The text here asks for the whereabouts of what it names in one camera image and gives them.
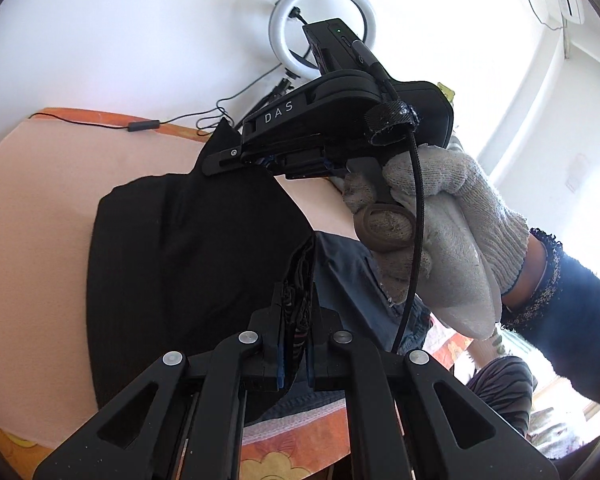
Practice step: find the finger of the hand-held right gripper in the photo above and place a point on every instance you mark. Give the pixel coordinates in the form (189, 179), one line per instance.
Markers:
(220, 160)

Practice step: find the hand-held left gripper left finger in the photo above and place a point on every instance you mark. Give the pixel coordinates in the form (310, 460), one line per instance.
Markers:
(275, 365)

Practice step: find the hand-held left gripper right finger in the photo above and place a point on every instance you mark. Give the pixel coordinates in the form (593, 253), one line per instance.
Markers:
(322, 360)

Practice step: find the black pants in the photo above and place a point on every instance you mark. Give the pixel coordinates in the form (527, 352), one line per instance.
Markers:
(180, 250)

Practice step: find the person's right forearm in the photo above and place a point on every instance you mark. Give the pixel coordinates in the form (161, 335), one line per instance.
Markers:
(580, 310)

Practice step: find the grey blue pants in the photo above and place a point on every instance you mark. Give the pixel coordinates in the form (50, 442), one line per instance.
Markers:
(345, 280)

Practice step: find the person's right hand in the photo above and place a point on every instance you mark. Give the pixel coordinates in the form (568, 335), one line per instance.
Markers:
(455, 220)

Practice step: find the black gooseneck phone holder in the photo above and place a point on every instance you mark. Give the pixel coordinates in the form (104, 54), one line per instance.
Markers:
(295, 12)

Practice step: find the dark striped garment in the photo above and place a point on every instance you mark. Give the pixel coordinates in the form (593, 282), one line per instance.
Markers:
(505, 385)

